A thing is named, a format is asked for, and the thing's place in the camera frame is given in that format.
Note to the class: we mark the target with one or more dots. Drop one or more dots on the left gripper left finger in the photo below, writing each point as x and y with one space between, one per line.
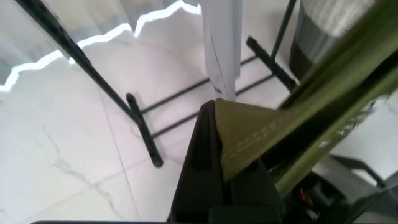
196 186

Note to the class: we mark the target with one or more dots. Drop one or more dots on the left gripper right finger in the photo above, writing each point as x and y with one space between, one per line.
258 199

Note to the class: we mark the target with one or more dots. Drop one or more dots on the green garment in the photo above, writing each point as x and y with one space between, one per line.
248 130

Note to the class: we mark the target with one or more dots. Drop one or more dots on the pale grey shorts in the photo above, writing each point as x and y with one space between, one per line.
222 46

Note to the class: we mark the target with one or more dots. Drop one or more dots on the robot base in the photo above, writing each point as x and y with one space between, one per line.
326 199

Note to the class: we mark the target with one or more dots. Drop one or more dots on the black clothes rack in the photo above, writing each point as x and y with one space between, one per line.
145 137

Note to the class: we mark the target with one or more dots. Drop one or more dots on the white laundry basket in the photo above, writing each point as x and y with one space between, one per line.
314 37

